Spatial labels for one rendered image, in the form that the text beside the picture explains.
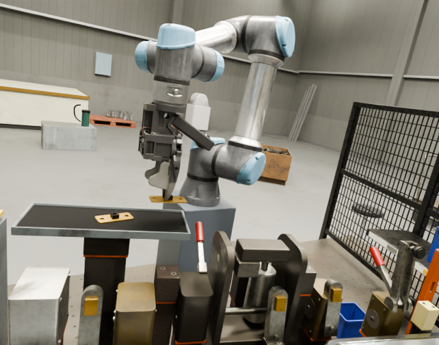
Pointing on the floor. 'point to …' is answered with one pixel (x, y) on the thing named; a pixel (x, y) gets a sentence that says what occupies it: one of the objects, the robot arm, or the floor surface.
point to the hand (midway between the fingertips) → (168, 192)
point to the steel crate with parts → (275, 165)
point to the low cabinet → (33, 104)
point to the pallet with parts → (114, 119)
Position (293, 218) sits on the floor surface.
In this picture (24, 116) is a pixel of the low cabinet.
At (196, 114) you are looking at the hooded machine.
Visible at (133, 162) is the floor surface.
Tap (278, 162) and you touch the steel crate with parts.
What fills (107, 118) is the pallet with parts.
